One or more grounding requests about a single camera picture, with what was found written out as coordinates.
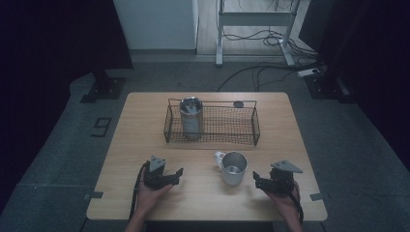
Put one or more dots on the dark curtain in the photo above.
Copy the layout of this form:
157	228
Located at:
374	48
48	42

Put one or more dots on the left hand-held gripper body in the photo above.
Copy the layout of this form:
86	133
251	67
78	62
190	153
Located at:
154	175

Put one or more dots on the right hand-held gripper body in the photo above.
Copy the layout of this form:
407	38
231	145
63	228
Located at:
281	180

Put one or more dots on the person's left hand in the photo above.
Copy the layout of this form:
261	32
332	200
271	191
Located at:
149	197

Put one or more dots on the stainless steel tumbler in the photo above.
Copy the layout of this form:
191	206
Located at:
191	117

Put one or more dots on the black round basket tag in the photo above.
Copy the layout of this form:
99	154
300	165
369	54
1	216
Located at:
238	104

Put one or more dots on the person's right hand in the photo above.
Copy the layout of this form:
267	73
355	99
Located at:
286	203

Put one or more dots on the white desk frame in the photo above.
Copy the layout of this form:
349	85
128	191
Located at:
257	18

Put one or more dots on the black stand base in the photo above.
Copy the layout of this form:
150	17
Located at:
325	87
106	87

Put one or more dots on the white cabinet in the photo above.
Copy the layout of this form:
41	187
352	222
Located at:
156	24

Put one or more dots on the grey tape piece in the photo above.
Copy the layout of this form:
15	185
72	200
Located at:
317	197
94	195

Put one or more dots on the white power strip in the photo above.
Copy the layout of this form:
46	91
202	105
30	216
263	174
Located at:
308	72

